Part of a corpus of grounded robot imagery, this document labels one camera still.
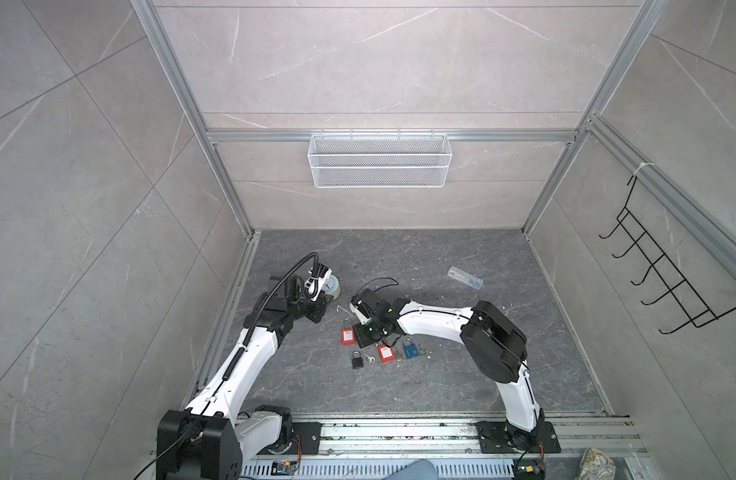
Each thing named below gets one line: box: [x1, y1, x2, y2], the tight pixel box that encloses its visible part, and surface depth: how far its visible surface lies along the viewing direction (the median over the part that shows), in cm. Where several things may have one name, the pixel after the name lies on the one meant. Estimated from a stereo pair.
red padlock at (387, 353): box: [378, 345, 396, 363], surface depth 87 cm
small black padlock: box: [352, 350, 363, 369], surface depth 87 cm
